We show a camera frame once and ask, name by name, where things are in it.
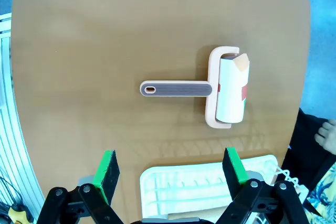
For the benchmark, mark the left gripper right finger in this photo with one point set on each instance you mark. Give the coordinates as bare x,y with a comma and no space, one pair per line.
235,171

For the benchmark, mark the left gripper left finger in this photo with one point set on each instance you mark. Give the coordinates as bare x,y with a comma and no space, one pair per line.
109,174

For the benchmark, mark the pink lint roller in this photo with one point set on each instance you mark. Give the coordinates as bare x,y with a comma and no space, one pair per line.
231,90

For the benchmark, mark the person's right hand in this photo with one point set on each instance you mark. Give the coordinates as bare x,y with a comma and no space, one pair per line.
328,136

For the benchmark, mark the white ribbed drain tray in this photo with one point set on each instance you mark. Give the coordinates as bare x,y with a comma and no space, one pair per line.
183,182

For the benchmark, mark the person's black trousers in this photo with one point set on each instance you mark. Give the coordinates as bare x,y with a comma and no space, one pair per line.
304,142

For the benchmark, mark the yellow object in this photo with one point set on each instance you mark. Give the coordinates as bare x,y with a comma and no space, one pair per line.
18,214

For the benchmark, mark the white slatted panel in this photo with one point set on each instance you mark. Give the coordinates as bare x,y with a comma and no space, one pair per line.
10,129

